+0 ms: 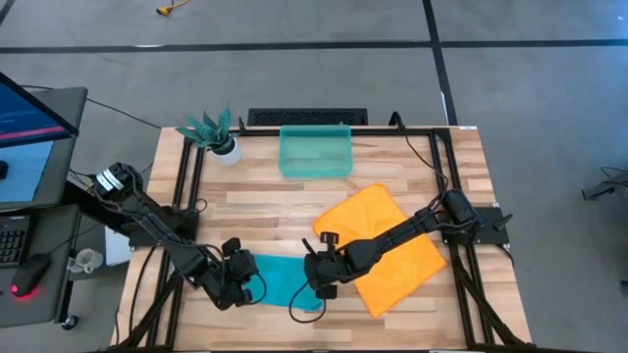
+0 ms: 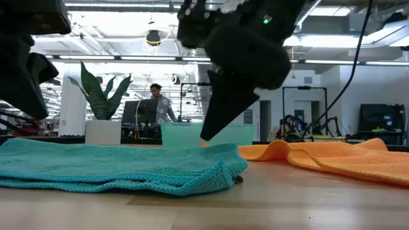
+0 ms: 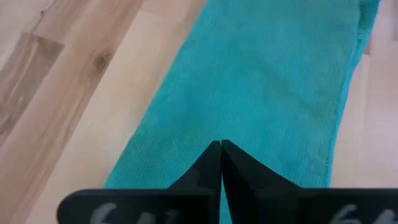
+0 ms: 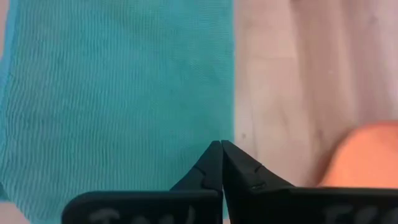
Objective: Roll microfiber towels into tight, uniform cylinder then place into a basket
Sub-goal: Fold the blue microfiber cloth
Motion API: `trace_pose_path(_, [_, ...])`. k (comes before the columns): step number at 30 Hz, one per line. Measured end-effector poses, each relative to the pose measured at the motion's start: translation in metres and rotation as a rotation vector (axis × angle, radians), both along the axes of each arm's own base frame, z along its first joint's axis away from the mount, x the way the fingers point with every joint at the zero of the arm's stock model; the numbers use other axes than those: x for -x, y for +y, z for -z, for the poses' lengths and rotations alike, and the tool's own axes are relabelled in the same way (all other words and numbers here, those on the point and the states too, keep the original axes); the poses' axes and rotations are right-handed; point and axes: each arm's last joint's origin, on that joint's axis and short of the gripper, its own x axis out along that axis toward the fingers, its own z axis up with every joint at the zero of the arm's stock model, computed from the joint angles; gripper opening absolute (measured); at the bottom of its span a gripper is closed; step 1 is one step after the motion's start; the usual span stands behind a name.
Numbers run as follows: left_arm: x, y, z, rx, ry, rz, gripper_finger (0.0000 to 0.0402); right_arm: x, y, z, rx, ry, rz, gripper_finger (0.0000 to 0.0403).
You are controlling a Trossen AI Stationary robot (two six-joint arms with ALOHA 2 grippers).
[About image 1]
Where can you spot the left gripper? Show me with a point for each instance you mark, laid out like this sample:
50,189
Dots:
234,279

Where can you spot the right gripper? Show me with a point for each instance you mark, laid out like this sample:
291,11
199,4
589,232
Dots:
332,269

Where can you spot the teal microfiber towel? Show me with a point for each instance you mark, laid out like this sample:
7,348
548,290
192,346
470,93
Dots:
282,279

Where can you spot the orange microfiber towel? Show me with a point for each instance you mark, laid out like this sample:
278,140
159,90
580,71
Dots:
373,211

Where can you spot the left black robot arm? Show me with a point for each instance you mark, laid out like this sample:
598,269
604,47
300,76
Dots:
162,230

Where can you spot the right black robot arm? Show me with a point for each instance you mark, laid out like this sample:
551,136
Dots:
392,235

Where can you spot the teal translucent plastic basket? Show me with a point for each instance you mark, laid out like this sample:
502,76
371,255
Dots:
314,162

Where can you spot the artificial plant in white pot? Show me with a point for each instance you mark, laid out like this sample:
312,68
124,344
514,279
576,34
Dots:
228,156

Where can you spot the white box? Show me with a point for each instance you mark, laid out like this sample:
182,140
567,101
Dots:
115,250

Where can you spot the black floor vent grille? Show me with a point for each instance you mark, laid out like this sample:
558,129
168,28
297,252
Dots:
304,117

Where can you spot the white mug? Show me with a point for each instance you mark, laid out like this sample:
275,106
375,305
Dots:
90,259

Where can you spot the black caster wheel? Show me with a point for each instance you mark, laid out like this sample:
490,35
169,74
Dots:
69,322

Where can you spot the grey computer cart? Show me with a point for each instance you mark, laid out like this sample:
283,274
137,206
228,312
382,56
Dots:
64,171

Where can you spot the black computer mouse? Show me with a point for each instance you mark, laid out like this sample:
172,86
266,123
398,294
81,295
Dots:
29,274

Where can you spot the black computer keyboard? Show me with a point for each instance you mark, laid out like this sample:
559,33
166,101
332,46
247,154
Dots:
12,245

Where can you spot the black computer monitor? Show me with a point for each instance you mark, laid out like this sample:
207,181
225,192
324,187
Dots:
24,117

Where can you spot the black stand legs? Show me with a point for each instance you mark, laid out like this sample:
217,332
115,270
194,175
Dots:
601,188

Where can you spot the black aluminium table frame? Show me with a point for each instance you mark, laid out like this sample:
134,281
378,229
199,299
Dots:
378,132

